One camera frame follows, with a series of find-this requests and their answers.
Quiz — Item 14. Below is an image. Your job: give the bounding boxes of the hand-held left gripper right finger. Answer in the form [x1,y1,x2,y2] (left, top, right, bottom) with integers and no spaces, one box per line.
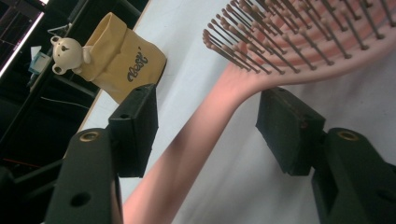
[255,87,396,224]

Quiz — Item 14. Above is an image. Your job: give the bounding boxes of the white table cover board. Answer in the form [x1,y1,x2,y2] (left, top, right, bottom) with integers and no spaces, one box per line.
[78,0,396,224]

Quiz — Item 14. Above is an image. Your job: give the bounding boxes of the tan bear pen holder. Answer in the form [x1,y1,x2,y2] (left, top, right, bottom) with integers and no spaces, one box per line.
[49,12,167,105]

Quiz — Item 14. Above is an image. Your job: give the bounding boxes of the pink hairbrush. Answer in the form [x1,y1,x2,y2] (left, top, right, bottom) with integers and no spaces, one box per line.
[122,0,396,224]

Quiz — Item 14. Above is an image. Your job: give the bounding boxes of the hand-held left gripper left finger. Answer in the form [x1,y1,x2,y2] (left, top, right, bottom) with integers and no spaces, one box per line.
[43,83,160,224]

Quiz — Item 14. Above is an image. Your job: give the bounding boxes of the small blue white box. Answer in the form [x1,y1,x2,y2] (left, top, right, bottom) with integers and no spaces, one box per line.
[29,46,52,75]

